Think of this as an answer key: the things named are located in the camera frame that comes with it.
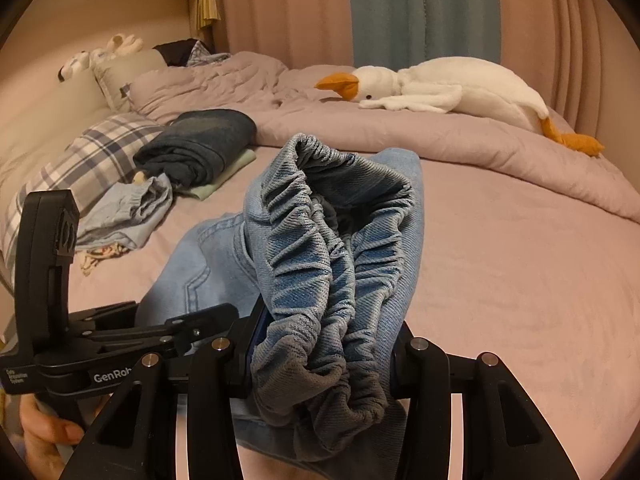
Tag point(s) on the white goose plush toy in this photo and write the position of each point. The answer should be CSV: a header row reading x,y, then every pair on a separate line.
x,y
450,85

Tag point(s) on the folded dark jeans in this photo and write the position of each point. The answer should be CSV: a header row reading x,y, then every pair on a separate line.
x,y
200,145

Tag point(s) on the bed with pink sheet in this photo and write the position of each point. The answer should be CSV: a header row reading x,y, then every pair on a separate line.
x,y
500,285

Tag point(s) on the crumpled light blue cloth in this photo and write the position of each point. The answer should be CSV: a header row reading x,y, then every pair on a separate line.
x,y
125,210

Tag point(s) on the patterned white cloth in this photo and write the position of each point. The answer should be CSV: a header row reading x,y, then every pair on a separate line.
x,y
97,257

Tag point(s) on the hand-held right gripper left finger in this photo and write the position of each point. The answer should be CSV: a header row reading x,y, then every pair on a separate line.
x,y
239,365

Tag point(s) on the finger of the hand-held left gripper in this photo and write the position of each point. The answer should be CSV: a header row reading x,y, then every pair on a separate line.
x,y
190,324
105,314

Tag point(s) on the beige pillow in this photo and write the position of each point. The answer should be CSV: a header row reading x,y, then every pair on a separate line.
x,y
130,75

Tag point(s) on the plaid pillow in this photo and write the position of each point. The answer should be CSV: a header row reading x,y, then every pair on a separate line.
x,y
90,160

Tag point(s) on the white bunny plush toy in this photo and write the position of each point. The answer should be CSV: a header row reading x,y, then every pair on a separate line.
x,y
117,46

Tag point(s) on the beige wall shelf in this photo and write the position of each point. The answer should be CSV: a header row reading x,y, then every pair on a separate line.
x,y
125,5

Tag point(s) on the beige headboard cushion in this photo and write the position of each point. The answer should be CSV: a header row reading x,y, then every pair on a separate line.
x,y
45,115

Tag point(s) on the black garment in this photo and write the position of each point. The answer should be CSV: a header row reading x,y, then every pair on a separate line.
x,y
172,52

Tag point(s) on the yellow fringed curtain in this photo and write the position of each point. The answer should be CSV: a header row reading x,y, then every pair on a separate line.
x,y
206,2

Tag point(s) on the folded pale green cloth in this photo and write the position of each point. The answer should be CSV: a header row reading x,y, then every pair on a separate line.
x,y
231,170

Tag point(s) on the light blue denim pants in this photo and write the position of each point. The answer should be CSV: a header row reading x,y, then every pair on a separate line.
x,y
310,240

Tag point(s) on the black and white plush toy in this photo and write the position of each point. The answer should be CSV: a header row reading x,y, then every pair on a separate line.
x,y
75,66

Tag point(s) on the blue curtain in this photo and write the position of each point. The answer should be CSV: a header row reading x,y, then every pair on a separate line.
x,y
420,10

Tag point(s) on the pink comforter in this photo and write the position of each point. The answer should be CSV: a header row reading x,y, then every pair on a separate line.
x,y
400,130

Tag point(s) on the blue plaid shirt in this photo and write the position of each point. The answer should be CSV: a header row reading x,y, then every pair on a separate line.
x,y
207,55

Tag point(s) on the person's left hand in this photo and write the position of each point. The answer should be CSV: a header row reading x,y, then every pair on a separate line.
x,y
45,435

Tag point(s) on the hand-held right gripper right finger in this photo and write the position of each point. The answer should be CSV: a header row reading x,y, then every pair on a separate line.
x,y
416,370

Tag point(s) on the pink curtain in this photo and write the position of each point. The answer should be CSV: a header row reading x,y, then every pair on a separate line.
x,y
285,10
560,35

